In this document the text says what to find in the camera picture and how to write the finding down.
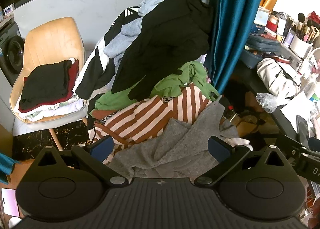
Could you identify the washing machine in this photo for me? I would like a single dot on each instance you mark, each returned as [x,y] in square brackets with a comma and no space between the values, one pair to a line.
[13,54]

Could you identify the green knit sweater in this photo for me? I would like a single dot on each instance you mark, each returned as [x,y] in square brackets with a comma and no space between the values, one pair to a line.
[172,84]

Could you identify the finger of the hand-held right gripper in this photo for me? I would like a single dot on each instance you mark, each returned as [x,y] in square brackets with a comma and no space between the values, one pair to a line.
[302,129]
[287,146]

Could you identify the grey metal case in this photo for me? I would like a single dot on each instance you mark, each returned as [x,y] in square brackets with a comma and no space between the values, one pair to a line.
[290,56]

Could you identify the bunch of makeup brushes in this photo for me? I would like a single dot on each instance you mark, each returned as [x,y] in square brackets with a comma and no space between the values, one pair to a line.
[303,29]

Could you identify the white brush holder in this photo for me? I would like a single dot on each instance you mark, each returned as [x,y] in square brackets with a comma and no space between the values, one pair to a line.
[300,46]

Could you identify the crumpled clear plastic bag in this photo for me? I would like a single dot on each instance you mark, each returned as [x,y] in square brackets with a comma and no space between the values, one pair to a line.
[270,101]

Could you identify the folded white clothes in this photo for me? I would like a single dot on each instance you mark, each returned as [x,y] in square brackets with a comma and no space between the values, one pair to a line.
[50,114]

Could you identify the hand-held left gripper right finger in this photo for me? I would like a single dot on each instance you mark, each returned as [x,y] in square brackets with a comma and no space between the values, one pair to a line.
[220,149]

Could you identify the blue zip case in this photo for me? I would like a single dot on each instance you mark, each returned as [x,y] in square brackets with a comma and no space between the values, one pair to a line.
[262,44]

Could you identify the beige chair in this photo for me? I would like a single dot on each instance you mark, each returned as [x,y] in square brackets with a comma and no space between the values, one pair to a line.
[50,41]

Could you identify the brown striped garment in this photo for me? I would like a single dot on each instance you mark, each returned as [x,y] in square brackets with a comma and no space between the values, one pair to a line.
[150,116]

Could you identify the white bag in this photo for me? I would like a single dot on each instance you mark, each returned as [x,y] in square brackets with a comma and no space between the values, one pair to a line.
[275,76]

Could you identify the stack of folded clothes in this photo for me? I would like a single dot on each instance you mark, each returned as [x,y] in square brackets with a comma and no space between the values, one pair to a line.
[74,76]

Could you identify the black desk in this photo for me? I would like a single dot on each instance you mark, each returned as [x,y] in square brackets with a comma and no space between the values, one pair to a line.
[246,75]

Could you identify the black jacket with white stripes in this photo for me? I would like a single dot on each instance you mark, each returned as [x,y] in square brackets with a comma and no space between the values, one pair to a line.
[87,81]

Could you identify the folded black garment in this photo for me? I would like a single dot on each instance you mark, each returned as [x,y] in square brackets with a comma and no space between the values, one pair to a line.
[45,84]

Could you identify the white paper sheet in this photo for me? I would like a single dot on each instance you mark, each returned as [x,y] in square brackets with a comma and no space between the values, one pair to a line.
[300,106]

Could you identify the teal curtain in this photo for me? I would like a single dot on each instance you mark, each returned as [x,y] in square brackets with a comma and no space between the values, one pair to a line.
[232,19]

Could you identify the grey garment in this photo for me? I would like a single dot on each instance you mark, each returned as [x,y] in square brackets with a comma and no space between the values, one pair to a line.
[180,144]

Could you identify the teal cloth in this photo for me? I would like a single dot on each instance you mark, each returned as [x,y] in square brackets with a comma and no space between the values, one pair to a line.
[7,166]

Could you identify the smartphone with lit screen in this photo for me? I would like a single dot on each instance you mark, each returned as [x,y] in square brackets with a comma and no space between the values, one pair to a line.
[10,201]

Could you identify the light blue fleece garment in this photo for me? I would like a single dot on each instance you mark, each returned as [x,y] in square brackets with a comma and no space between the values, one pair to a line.
[125,36]

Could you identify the large black garment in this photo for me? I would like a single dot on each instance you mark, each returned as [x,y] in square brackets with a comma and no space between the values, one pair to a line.
[170,36]

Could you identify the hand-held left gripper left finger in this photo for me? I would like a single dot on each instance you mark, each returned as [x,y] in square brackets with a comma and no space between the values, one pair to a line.
[101,147]

